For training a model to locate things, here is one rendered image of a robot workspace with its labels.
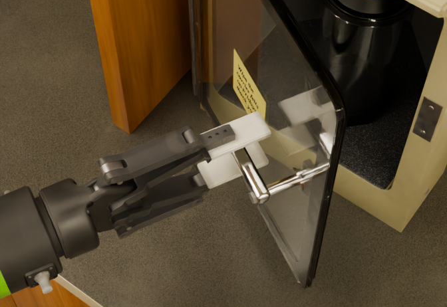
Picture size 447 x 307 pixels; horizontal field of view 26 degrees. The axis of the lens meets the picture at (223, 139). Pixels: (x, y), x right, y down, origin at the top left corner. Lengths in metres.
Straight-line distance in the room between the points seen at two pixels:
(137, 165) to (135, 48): 0.30
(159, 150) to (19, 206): 0.14
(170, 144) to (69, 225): 0.12
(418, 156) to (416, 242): 0.19
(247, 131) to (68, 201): 0.19
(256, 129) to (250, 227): 0.29
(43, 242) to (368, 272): 0.47
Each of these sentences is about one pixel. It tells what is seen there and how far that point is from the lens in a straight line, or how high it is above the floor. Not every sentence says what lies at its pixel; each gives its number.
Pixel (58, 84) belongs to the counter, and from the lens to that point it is 1.37.
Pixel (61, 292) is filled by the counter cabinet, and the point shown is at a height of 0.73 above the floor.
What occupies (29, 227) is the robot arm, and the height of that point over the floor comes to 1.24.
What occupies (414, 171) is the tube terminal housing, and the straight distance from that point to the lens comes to 1.12.
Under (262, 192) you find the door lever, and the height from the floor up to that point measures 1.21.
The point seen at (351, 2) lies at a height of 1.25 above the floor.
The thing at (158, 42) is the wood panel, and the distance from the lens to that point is 1.24.
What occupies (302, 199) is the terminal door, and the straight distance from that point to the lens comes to 1.00.
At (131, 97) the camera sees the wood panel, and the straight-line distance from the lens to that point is 1.25.
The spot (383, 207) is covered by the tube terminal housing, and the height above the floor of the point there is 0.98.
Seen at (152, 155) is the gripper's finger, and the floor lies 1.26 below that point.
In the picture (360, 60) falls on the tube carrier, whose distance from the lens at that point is 1.12.
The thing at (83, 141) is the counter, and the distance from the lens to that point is 1.31.
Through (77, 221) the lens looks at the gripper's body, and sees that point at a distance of 0.93.
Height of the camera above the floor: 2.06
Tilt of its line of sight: 59 degrees down
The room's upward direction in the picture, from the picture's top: straight up
